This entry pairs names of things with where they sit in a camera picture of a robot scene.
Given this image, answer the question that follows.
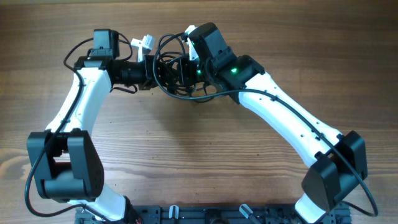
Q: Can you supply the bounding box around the thick black cable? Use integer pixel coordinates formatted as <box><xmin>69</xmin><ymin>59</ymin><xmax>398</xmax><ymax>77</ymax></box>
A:
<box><xmin>154</xmin><ymin>32</ymin><xmax>218</xmax><ymax>103</ymax></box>

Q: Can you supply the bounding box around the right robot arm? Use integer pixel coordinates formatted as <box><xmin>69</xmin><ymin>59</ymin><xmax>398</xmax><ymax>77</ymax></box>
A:
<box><xmin>182</xmin><ymin>22</ymin><xmax>368</xmax><ymax>223</ymax></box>

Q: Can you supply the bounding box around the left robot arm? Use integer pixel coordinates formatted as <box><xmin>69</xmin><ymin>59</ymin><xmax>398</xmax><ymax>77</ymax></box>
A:
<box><xmin>24</xmin><ymin>29</ymin><xmax>154</xmax><ymax>223</ymax></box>

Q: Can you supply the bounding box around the left camera cable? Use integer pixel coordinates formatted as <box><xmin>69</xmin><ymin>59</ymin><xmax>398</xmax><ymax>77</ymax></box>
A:
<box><xmin>24</xmin><ymin>32</ymin><xmax>137</xmax><ymax>223</ymax></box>

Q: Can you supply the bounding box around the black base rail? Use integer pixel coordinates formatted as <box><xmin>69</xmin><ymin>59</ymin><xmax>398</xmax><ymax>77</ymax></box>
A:
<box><xmin>74</xmin><ymin>203</ymin><xmax>352</xmax><ymax>224</ymax></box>

